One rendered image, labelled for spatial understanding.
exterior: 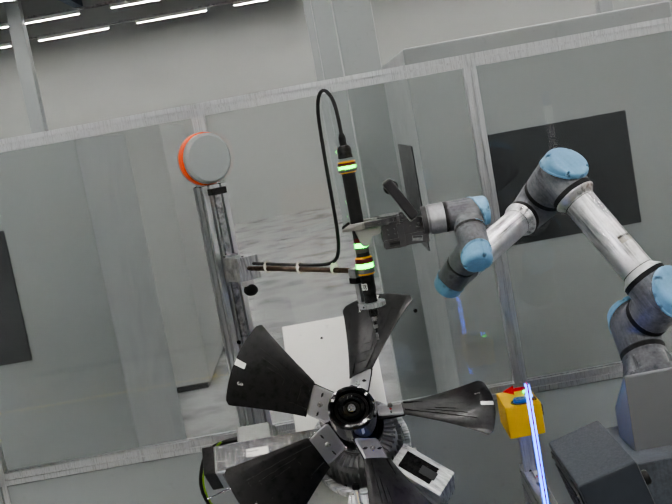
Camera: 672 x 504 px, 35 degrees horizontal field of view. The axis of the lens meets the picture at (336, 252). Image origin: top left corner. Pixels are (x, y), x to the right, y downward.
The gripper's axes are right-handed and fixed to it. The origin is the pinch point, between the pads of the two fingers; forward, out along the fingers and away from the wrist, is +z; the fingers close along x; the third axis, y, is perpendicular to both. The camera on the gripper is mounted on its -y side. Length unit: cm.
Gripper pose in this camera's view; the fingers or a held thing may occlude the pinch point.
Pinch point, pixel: (345, 225)
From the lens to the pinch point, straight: 260.2
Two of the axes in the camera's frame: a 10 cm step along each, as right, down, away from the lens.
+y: 1.8, 9.8, 1.2
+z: -9.8, 1.7, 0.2
